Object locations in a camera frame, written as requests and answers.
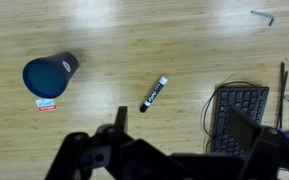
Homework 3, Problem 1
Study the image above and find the dark blue plastic cup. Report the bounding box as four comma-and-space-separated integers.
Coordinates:
22, 51, 80, 100

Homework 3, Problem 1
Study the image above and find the grey metal hex key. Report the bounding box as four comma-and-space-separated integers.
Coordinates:
250, 10, 276, 27

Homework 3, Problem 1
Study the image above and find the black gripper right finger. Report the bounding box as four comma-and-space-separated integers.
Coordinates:
228, 106, 289, 180

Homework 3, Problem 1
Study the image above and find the black whiteboard marker white cap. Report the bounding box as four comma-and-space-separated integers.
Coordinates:
139, 75, 169, 114

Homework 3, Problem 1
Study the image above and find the thin black rod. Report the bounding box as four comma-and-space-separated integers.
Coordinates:
276, 61, 286, 130
278, 70, 289, 130

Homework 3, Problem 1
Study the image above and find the white and red sticker label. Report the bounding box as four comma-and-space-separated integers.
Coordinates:
35, 98, 58, 112

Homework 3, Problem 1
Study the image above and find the black computer keyboard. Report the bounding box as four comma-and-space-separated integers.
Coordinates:
210, 86, 271, 159

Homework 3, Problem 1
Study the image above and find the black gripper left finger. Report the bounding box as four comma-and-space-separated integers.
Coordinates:
45, 106, 192, 180

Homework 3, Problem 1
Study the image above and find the thin black keyboard cable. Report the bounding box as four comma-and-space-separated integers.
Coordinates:
201, 80, 257, 153

